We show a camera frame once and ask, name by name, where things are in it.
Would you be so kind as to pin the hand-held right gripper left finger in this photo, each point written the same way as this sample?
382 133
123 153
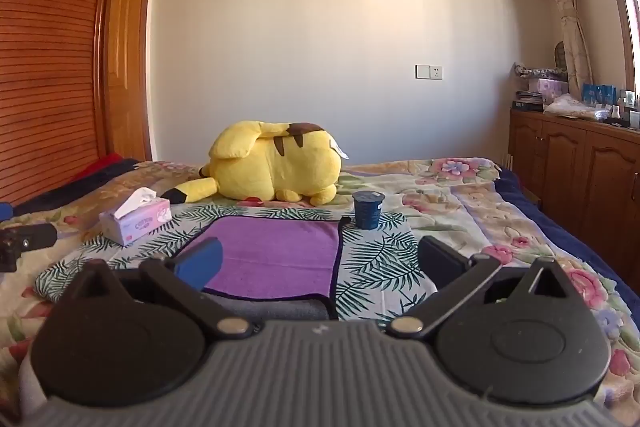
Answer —
202 264

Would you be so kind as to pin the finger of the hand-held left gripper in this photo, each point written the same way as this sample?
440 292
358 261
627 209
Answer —
30 237
4 211

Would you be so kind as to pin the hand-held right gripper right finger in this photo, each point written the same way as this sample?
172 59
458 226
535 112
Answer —
439 263

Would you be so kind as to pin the purple towel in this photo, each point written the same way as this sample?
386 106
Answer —
280 257

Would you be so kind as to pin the grey towel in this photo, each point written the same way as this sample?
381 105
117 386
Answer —
280 309

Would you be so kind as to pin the dark cloth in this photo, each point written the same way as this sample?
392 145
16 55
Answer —
65 192

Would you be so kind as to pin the leaf print cloth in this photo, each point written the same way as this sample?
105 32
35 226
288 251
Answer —
380 257

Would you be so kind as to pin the floral blanket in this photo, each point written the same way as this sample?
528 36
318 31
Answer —
475 207

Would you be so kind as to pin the pink tissue pack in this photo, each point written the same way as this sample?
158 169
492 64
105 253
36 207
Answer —
140 222

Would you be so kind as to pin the dark blue cup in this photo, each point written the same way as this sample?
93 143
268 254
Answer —
367 212

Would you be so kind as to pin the red cloth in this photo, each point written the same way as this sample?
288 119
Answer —
100 167

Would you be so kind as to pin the yellow plush toy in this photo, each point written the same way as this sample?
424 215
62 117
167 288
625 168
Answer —
280 167

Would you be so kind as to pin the navy blue blanket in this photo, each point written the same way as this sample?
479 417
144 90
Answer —
575 252

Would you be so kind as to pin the slatted wooden wardrobe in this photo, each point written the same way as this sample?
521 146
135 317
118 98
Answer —
50 57

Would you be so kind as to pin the wooden cabinet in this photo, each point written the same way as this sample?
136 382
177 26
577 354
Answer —
575 167

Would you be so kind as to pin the stack of books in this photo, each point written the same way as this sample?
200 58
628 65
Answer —
529 101

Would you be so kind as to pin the wooden door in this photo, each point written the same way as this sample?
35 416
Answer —
127 57

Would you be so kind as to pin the white plastic bag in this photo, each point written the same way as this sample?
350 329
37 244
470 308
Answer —
570 107

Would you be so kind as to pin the pink box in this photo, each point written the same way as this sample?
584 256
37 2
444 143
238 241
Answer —
547 88

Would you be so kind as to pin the floral fabric bag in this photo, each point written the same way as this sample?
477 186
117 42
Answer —
540 71

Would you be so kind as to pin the blue boxes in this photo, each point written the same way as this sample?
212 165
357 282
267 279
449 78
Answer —
598 94

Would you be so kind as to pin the woven fan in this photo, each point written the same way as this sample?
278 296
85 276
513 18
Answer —
559 54

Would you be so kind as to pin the small white box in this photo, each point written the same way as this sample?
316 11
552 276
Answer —
628 98

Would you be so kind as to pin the patterned beige curtain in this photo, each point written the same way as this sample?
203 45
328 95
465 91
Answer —
567 7

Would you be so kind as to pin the white wall socket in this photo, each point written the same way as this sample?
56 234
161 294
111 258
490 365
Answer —
436 72

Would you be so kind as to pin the white wall switch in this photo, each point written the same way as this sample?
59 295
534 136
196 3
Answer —
422 72

